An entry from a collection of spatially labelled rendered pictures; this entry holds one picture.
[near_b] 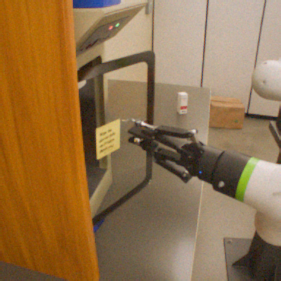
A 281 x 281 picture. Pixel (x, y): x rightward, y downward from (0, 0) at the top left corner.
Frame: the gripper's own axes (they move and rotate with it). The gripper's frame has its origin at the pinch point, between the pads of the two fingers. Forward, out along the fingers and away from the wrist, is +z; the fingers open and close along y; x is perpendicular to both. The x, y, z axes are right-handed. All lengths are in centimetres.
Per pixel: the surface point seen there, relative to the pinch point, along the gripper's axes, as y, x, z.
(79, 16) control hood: 29.9, 18.4, -1.7
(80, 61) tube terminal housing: 18.2, 7.3, 11.8
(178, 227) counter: -26.0, -3.3, -10.4
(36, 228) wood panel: -9.9, 29.9, 4.1
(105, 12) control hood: 30.5, 15.7, -4.8
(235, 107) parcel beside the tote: -93, -254, 65
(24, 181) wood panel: 2.5, 29.9, 4.0
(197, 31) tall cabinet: -16, -265, 126
